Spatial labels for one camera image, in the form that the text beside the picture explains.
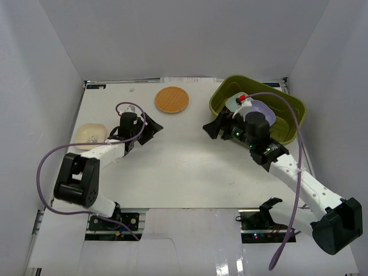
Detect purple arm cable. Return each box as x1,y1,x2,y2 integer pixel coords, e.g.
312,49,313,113
37,102,146,241
247,91,304,271

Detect white papers at back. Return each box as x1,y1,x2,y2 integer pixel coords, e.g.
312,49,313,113
160,77,224,83

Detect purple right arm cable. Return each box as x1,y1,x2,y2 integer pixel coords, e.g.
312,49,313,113
247,91,304,271

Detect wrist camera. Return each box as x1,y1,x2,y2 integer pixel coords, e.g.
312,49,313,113
121,105,136,116
232,94,252,118

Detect orange woven round plate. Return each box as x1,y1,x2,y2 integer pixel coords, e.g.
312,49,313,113
155,86,190,114

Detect cream panda square dish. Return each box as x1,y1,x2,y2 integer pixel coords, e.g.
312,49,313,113
74,123,108,151

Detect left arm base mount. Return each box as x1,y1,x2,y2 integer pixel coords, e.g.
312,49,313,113
85,209,146,242

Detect purple square dish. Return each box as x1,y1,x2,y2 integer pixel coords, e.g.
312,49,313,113
250,99,276,126

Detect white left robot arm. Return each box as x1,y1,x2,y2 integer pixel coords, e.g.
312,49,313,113
53,112,163,229

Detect olive green plastic bin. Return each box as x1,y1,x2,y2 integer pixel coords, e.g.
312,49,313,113
209,75,307,145

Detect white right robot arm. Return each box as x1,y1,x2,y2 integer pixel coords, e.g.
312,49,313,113
203,110,363,255

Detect mint green divided tray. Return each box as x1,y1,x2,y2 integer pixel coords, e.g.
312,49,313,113
225,92,245,112

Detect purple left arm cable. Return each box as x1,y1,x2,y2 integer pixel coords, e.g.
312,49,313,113
37,102,146,241

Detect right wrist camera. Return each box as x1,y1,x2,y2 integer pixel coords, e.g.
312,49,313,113
232,94,252,118

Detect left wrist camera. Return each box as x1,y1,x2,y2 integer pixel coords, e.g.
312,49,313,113
121,105,136,116

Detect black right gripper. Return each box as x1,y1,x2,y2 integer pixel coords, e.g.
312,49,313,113
203,110,256,149

